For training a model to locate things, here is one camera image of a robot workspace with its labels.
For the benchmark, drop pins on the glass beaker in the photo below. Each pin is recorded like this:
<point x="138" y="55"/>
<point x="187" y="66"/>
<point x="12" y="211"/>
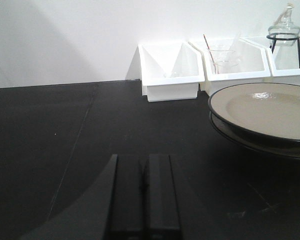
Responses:
<point x="226" y="61"/>

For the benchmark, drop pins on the red glass stirring rod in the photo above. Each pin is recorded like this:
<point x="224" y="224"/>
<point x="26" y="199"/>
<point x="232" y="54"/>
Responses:
<point x="211" y="55"/>

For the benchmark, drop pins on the glass alcohol lamp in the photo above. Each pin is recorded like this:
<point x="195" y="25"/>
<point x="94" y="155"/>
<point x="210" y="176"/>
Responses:
<point x="283" y="32"/>

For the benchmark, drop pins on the middle white plastic bin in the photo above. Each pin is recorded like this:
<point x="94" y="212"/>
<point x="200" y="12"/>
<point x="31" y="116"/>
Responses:
<point x="253" y="66"/>

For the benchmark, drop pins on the left white plastic bin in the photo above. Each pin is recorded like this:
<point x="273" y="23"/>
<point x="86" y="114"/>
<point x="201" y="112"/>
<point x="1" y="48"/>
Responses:
<point x="170" y="71"/>

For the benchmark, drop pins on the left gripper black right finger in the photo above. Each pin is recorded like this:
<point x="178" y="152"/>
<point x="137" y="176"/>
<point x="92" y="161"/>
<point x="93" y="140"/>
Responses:
<point x="161" y="208"/>

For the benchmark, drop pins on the beige round plate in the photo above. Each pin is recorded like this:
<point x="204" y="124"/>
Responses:
<point x="266" y="109"/>
<point x="283" y="147"/>

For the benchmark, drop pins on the black wire tripod stand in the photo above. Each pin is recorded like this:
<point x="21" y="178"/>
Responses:
<point x="299" y="52"/>

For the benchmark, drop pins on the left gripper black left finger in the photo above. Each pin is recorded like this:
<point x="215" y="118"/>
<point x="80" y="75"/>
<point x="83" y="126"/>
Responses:
<point x="126" y="218"/>

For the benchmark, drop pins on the right white plastic bin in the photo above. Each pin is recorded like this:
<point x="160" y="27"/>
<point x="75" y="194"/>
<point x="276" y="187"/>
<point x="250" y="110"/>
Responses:
<point x="284" y="61"/>

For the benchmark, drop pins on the white plastic bin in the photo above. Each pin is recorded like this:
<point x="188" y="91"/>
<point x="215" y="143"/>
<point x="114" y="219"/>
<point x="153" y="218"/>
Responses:
<point x="284" y="61"/>
<point x="170" y="71"/>
<point x="253" y="66"/>

